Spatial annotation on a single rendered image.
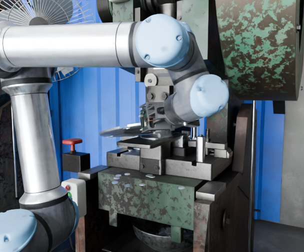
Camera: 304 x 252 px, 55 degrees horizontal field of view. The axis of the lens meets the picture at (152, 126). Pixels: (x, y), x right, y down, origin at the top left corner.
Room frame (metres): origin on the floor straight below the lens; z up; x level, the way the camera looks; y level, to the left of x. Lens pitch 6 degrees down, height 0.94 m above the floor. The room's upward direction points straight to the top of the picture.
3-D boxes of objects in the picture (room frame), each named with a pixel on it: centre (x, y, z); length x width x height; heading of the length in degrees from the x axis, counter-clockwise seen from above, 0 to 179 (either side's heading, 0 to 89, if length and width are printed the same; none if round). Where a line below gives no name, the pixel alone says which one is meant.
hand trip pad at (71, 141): (1.17, 0.32, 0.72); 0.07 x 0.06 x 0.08; 152
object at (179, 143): (1.21, -0.08, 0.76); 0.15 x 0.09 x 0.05; 62
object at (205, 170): (1.21, -0.08, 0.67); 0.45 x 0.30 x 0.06; 62
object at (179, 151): (1.22, -0.08, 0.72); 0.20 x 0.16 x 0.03; 62
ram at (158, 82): (1.18, -0.06, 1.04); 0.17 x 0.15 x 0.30; 152
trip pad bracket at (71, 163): (1.16, 0.31, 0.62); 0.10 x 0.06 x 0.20; 62
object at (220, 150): (1.13, -0.23, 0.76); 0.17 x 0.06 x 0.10; 62
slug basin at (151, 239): (1.21, -0.08, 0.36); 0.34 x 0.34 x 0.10
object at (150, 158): (1.06, 0.00, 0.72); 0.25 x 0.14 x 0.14; 152
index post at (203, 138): (1.02, -0.17, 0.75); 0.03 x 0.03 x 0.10; 62
